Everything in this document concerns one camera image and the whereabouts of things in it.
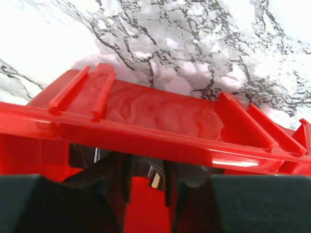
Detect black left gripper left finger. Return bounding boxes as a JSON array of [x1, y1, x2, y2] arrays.
[[0, 154, 133, 233]]

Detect red plastic bin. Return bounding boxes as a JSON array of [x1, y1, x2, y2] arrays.
[[0, 63, 311, 233]]

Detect cards in red bin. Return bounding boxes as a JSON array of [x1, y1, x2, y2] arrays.
[[147, 158, 165, 191]]

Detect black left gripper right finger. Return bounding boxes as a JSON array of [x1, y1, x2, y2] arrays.
[[164, 161, 311, 233]]

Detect black card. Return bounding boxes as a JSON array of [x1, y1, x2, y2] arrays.
[[69, 144, 111, 169]]

